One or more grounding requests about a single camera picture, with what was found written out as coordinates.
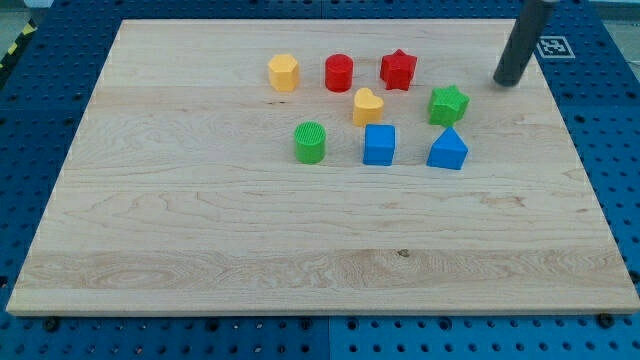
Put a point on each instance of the red cylinder block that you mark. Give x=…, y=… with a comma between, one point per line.
x=339, y=72

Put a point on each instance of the yellow heart block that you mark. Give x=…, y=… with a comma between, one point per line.
x=368, y=108

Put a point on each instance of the white fiducial marker tag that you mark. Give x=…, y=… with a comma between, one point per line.
x=554, y=47

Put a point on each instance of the blue triangle block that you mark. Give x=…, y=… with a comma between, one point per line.
x=448, y=151

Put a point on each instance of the yellow hexagon block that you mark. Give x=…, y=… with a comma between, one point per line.
x=283, y=72

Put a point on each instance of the blue cube block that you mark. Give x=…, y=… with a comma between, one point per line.
x=379, y=144

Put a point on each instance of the green cylinder block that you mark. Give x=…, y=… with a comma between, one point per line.
x=309, y=140

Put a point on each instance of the red star block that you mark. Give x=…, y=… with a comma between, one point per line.
x=397, y=70

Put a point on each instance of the green star block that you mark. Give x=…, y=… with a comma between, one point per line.
x=447, y=105

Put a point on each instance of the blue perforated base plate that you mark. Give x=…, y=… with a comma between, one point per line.
x=45, y=96

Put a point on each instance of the light wooden board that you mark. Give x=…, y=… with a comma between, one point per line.
x=181, y=194

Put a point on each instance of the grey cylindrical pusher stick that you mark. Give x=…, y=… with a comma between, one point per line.
x=527, y=29

